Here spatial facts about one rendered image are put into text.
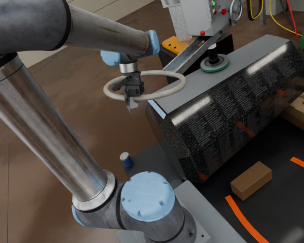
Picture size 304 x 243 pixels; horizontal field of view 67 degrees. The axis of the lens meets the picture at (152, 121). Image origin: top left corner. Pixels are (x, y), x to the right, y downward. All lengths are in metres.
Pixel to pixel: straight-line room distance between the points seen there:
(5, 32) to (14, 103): 0.16
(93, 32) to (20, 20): 0.18
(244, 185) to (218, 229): 0.96
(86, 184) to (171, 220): 0.27
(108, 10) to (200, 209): 7.24
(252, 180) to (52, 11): 1.74
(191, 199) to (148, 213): 0.42
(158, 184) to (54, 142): 0.31
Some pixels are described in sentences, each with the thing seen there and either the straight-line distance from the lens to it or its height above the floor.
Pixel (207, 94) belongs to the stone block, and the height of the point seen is 0.78.
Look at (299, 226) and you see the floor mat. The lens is 1.93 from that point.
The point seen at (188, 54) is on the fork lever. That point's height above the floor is 1.02.
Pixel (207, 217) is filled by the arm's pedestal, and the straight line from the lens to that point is 1.02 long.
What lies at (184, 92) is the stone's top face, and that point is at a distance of 1.73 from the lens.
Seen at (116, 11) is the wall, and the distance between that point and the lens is 7.94.
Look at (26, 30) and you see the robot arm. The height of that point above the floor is 1.70.
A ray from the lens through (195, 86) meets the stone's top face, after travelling 1.76.
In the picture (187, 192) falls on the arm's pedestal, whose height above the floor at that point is 0.85.
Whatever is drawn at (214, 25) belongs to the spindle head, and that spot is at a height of 1.17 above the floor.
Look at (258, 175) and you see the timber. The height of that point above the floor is 0.13.
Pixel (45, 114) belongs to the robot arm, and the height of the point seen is 1.53.
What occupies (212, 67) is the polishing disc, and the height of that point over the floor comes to 0.85.
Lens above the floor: 1.76
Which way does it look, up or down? 37 degrees down
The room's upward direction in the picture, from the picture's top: 24 degrees counter-clockwise
